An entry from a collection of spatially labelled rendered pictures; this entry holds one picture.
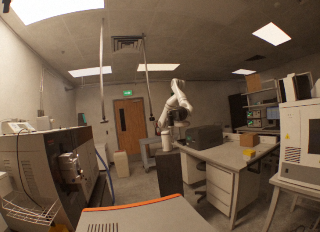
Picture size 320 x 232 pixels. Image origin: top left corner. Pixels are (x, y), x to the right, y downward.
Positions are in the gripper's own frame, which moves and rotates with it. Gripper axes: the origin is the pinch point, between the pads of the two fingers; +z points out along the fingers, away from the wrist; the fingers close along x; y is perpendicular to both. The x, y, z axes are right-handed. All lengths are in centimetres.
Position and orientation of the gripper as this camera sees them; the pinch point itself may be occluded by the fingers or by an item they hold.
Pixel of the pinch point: (169, 120)
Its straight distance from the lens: 58.5
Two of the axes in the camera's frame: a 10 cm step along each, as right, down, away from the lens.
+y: -1.2, -9.9, 0.3
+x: 9.0, -1.2, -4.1
